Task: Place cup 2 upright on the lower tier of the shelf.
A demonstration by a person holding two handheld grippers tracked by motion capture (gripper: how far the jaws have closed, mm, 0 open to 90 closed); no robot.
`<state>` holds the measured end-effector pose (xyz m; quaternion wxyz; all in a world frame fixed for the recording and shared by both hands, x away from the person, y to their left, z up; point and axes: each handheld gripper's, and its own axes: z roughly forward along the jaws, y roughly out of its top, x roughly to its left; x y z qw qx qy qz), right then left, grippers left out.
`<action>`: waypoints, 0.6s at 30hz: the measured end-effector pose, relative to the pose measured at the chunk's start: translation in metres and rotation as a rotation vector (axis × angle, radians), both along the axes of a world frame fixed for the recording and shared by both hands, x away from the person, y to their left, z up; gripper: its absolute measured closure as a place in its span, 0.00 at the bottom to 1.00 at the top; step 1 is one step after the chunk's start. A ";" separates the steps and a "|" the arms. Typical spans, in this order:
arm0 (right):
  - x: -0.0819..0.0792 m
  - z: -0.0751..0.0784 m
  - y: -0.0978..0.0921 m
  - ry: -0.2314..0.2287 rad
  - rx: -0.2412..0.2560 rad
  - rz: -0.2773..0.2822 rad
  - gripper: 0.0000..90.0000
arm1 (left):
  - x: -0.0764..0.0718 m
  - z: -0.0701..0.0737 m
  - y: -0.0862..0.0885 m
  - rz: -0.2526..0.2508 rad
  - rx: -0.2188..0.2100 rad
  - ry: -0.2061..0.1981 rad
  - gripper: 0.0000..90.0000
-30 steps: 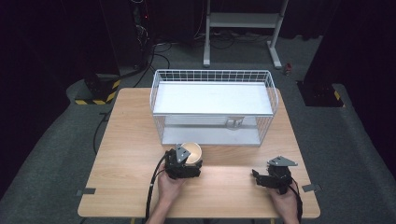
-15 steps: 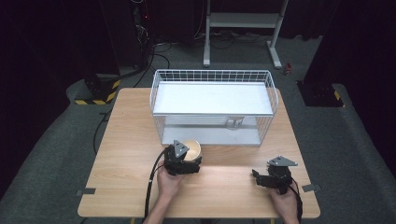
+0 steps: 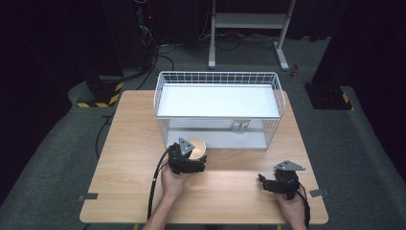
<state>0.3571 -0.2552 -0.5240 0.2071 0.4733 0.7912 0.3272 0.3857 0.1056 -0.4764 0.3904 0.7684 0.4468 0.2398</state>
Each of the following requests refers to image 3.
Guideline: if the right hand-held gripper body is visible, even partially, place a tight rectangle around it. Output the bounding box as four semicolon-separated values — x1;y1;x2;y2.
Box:
273;160;305;200

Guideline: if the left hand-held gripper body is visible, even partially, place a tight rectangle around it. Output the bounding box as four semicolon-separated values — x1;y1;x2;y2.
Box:
167;137;195;175

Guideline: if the white cup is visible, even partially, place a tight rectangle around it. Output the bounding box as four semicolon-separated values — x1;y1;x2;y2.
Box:
187;137;208;163

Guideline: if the white wire shelf rack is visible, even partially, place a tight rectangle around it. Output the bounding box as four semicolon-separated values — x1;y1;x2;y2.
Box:
152;70;287;151

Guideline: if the person's left hand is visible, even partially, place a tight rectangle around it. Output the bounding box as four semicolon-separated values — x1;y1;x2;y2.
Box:
160;167;190;203

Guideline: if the person's right hand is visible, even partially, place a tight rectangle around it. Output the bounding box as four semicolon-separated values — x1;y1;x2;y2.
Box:
276;190;308;230

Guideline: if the grey tape strip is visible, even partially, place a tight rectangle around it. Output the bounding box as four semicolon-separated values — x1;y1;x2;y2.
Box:
78;193;100;202
308;189;330;198

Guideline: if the black yellow striped stand base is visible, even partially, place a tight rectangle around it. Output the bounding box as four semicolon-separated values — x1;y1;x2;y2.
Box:
304;82;354;111
76;75;124;108

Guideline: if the white metal stand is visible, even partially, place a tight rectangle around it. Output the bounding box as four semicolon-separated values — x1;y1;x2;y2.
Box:
208;0;297;72

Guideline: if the right hand-held gripper cable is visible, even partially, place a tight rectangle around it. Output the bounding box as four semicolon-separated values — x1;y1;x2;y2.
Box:
297;182;311;230

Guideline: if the hand-held gripper cable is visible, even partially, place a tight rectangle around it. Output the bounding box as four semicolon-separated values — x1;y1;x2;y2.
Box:
147;147;173;221
297;182;311;230

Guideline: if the left hand-held gripper cable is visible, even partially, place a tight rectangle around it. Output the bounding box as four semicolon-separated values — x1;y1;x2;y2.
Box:
147;147;173;221

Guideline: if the black floor cable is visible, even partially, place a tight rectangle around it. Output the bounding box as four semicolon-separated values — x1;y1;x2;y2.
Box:
95;112;115;159

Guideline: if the bundle of floor cables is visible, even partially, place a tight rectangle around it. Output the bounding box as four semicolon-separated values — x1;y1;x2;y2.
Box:
159;30;282;53

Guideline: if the dark equipment rack with cables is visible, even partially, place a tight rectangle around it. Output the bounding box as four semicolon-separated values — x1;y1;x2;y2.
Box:
132;0;162;72

